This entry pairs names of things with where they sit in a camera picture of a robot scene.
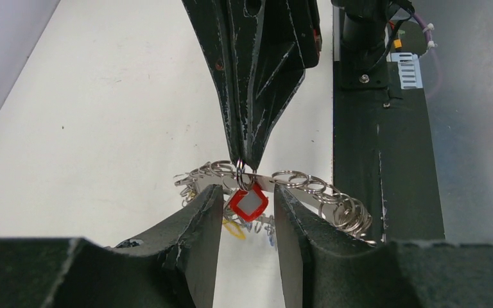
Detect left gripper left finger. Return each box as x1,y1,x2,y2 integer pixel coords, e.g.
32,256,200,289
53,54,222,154
0,185,223,307

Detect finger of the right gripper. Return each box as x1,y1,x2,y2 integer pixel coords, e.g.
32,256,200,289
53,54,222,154
182,0,247,162
227,1,321,170

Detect right white cable duct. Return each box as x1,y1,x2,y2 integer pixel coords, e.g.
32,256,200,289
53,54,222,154
390,53,424,90

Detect key with red tag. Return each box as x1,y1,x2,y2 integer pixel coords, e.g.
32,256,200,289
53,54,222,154
228,184,269,222

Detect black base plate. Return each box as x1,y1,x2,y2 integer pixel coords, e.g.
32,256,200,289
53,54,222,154
333,62,445,243

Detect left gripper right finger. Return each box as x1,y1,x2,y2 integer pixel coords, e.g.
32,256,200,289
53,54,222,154
273,184,493,308

